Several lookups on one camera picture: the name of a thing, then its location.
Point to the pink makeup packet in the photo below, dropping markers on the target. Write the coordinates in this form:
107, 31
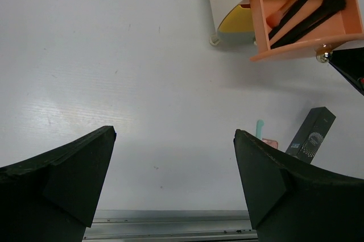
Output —
272, 143

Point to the orange makeup spatula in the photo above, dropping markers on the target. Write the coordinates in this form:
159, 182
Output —
274, 19

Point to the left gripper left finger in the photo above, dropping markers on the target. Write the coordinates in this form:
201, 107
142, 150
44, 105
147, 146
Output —
54, 196

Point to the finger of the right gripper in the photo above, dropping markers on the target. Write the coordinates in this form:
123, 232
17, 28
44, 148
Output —
349, 63

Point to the teal makeup spatula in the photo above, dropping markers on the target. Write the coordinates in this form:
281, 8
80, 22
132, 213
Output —
258, 130

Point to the black fan makeup brush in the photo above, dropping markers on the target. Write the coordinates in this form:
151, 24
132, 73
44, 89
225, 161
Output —
325, 11

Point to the black round-head makeup brush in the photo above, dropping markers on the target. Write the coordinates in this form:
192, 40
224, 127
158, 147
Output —
298, 0

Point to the aluminium rail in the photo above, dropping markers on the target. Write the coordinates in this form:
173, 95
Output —
171, 225

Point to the black cosmetic box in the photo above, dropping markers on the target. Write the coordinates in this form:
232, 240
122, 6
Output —
311, 134

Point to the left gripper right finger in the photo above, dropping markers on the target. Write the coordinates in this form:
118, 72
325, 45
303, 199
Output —
291, 200

